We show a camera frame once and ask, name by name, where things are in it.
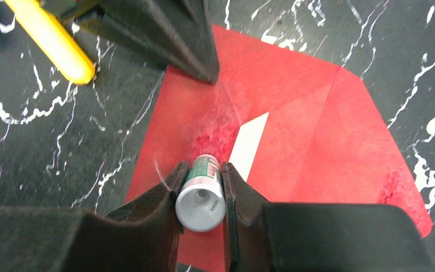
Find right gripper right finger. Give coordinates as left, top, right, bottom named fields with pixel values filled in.
left=221, top=163, right=435, bottom=271

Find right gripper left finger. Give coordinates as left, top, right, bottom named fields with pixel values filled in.
left=0, top=162, right=188, bottom=271

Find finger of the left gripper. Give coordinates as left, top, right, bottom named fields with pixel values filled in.
left=75, top=1, right=220, bottom=84

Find green white glue stick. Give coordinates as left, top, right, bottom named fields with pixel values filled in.
left=175, top=154, right=226, bottom=232

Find beige letter paper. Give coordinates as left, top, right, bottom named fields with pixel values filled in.
left=228, top=112, right=269, bottom=182

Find red envelope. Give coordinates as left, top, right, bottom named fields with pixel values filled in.
left=126, top=25, right=432, bottom=271

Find yellow handled screwdriver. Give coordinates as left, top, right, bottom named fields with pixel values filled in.
left=5, top=0, right=96, bottom=84

